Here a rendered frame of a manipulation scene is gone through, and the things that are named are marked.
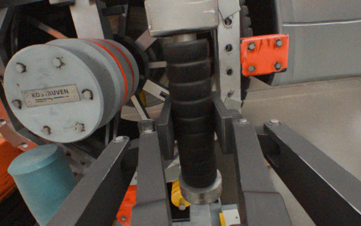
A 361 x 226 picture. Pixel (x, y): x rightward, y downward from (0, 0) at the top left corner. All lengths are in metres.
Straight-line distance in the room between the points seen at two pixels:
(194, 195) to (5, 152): 0.68
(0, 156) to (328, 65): 0.99
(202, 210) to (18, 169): 0.68
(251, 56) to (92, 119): 0.29
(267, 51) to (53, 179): 0.45
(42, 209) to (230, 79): 0.42
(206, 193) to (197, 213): 0.69
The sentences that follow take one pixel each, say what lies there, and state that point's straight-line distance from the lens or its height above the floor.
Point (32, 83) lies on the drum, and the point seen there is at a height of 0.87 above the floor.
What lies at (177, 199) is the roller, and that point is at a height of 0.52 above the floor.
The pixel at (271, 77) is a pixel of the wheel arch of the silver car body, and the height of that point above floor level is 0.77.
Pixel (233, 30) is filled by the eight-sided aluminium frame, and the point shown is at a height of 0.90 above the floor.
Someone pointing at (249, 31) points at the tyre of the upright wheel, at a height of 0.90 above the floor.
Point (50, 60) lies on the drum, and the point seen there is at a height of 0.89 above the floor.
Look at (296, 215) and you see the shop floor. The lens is 1.22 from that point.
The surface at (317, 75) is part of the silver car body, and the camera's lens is 0.64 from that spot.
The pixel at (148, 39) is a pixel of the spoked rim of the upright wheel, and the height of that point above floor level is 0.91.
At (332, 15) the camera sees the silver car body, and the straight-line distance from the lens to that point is 0.64.
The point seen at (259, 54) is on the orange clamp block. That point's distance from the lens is 0.39.
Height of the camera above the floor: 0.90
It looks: 21 degrees down
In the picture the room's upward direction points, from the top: 8 degrees counter-clockwise
